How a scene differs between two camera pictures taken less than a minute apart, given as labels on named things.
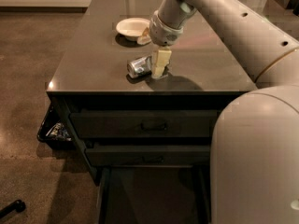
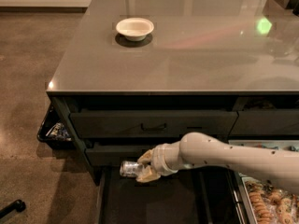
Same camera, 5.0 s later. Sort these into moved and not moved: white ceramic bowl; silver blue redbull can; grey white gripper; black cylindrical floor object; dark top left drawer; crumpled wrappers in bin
Moved: grey white gripper; silver blue redbull can
Not moved: white ceramic bowl; black cylindrical floor object; crumpled wrappers in bin; dark top left drawer
